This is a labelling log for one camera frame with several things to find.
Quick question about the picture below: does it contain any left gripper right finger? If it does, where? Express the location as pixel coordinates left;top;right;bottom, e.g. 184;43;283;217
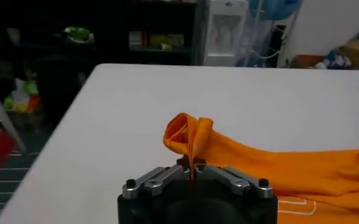
194;157;274;200

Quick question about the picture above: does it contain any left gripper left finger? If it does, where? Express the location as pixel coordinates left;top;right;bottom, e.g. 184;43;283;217
121;156;195;200

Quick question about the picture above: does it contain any orange t-shirt with white print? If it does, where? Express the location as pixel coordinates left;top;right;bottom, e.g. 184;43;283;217
163;112;359;224

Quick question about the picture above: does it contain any black office chair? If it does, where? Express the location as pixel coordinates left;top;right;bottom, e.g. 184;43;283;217
35;54;88;122

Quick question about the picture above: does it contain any white water dispenser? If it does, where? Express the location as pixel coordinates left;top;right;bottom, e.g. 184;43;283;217
203;0;249;67

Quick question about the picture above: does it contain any open cardboard box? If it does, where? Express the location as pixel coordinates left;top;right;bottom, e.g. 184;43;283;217
290;54;326;69

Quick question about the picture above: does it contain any blue and white bag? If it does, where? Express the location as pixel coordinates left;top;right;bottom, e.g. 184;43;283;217
315;50;352;70

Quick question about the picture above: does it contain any basket of colourful snack packs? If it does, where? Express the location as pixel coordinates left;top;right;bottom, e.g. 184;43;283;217
2;77;43;115

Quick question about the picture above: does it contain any black shelving unit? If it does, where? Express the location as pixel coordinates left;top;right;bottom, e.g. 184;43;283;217
0;0;204;66

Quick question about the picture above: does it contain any bowl of green vegetables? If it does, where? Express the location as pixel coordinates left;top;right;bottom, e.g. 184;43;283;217
63;26;95;44

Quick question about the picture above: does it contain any blue water jug lying level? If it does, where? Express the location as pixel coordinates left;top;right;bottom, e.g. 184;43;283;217
249;0;300;21

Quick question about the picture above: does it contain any white wire grid panel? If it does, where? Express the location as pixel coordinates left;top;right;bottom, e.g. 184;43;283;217
0;74;27;153

